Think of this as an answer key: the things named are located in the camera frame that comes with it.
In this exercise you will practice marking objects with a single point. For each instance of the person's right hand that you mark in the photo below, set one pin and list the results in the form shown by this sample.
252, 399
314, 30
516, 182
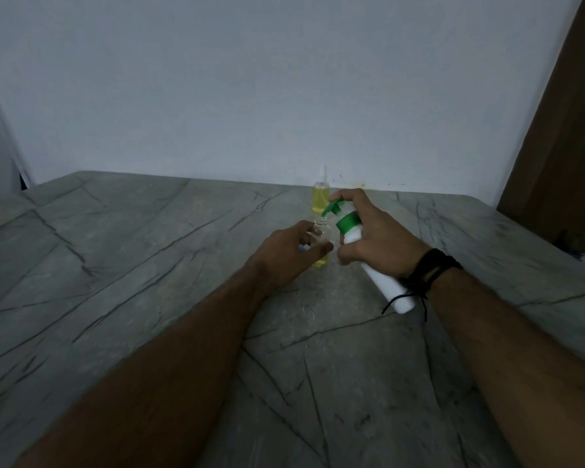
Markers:
382, 238

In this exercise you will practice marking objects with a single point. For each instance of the person's left hand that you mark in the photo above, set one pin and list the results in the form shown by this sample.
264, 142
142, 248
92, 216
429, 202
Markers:
280, 255

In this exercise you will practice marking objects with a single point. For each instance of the small clear bottle yellow liquid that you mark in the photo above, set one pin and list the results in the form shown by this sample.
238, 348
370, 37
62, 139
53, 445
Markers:
320, 243

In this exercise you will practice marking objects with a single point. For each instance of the brown wooden door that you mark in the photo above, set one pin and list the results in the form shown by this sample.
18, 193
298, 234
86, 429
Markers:
560, 141

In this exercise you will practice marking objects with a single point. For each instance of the clear spray bottle yellow liquid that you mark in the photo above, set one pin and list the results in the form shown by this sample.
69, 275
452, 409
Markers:
320, 195

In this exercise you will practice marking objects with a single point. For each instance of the person's right thumb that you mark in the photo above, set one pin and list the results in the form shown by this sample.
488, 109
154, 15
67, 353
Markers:
350, 250

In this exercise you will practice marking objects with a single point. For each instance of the person's right forearm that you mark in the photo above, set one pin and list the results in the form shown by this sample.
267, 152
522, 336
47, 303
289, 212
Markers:
516, 365

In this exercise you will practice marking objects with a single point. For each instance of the person's left forearm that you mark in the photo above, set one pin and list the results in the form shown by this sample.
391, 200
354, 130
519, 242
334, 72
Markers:
161, 375

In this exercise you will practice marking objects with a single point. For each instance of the white pump bottle green top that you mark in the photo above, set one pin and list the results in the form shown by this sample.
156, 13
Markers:
370, 258

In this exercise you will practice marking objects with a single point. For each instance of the person's left thumb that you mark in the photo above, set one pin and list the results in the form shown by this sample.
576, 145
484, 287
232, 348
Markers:
317, 251

